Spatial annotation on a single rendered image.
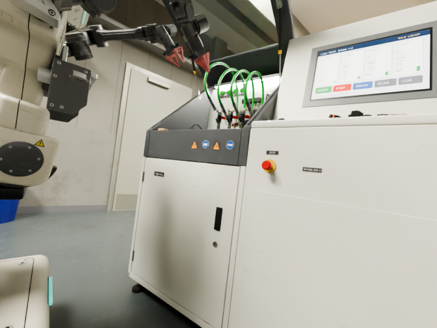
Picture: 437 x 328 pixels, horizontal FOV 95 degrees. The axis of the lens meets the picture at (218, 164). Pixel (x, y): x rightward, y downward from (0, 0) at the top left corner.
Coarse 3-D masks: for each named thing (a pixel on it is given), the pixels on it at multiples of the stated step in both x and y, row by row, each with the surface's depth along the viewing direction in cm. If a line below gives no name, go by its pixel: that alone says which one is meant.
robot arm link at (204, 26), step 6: (186, 6) 78; (186, 12) 79; (192, 12) 81; (186, 18) 84; (192, 18) 82; (198, 18) 86; (204, 18) 88; (198, 24) 86; (204, 24) 88; (204, 30) 89
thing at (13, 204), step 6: (0, 204) 191; (6, 204) 194; (12, 204) 200; (0, 210) 191; (6, 210) 195; (12, 210) 201; (0, 216) 192; (6, 216) 196; (12, 216) 203; (0, 222) 193; (6, 222) 197
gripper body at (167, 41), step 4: (164, 36) 105; (168, 36) 106; (164, 40) 106; (168, 40) 106; (172, 40) 108; (164, 44) 107; (168, 44) 107; (172, 44) 104; (176, 44) 109; (168, 48) 107; (164, 52) 110
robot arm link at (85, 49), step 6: (66, 42) 88; (72, 42) 87; (78, 42) 88; (84, 42) 89; (72, 48) 89; (78, 48) 89; (84, 48) 90; (72, 54) 90; (78, 54) 90; (84, 54) 91
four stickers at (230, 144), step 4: (204, 140) 96; (208, 140) 95; (228, 140) 88; (192, 144) 100; (196, 144) 99; (204, 144) 96; (208, 144) 94; (216, 144) 92; (228, 144) 88; (232, 144) 87; (192, 148) 100; (196, 148) 98; (216, 148) 92; (228, 148) 88; (232, 148) 87
